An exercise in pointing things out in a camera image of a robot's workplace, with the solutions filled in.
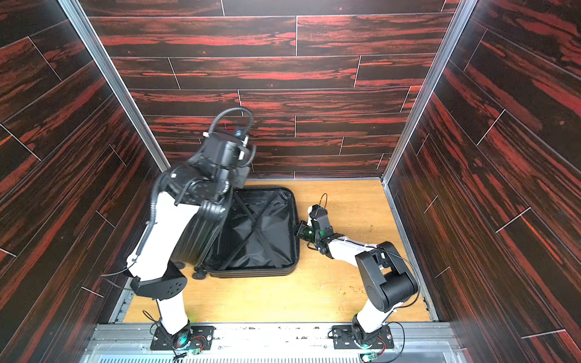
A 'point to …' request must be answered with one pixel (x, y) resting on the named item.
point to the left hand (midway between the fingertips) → (239, 163)
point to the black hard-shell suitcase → (255, 233)
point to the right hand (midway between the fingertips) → (297, 225)
